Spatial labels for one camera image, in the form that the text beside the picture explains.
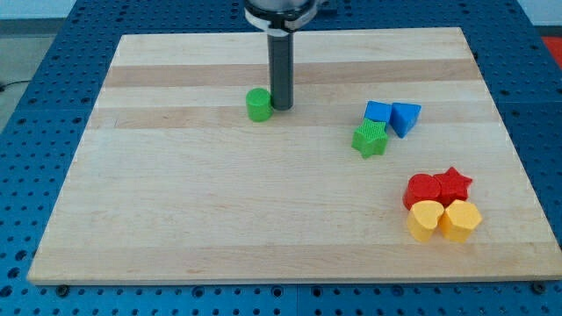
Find yellow hexagon block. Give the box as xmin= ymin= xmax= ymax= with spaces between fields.
xmin=438 ymin=199 xmax=483 ymax=243

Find red star block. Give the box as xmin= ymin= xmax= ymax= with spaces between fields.
xmin=433 ymin=167 xmax=472 ymax=207

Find light wooden board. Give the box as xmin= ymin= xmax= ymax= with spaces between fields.
xmin=27 ymin=27 xmax=561 ymax=285

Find green star block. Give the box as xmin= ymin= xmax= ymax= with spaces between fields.
xmin=351 ymin=118 xmax=388 ymax=159

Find black cable on floor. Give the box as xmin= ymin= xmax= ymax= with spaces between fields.
xmin=0 ymin=79 xmax=31 ymax=93

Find blue triangle block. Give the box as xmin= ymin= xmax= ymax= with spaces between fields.
xmin=390 ymin=103 xmax=422 ymax=139

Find green cylinder block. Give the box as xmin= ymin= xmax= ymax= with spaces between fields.
xmin=246 ymin=88 xmax=273 ymax=122

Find yellow heart block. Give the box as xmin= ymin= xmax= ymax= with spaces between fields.
xmin=406 ymin=200 xmax=444 ymax=242

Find blue cube block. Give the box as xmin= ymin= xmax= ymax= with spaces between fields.
xmin=364 ymin=100 xmax=392 ymax=123

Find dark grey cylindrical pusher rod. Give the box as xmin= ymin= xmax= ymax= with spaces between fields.
xmin=268 ymin=33 xmax=293 ymax=111

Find red cylinder block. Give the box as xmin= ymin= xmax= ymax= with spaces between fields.
xmin=402 ymin=173 xmax=441 ymax=210

